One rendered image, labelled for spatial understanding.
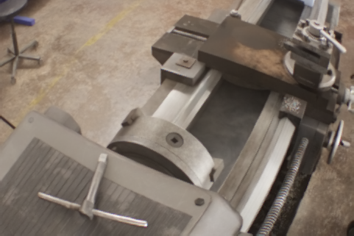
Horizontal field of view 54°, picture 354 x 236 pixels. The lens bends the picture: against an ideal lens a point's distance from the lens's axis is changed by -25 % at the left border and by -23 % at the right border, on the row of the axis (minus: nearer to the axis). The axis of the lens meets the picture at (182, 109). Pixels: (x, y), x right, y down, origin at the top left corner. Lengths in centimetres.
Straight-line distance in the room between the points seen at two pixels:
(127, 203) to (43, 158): 19
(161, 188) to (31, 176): 25
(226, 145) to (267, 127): 18
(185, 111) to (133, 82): 145
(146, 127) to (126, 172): 26
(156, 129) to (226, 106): 80
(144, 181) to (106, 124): 199
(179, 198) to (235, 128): 99
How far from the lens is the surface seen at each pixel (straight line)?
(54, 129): 80
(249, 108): 173
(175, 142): 94
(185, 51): 172
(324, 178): 252
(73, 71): 312
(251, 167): 138
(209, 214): 66
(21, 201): 70
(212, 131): 162
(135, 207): 66
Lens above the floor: 189
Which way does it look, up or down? 44 degrees down
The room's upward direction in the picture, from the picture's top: 2 degrees clockwise
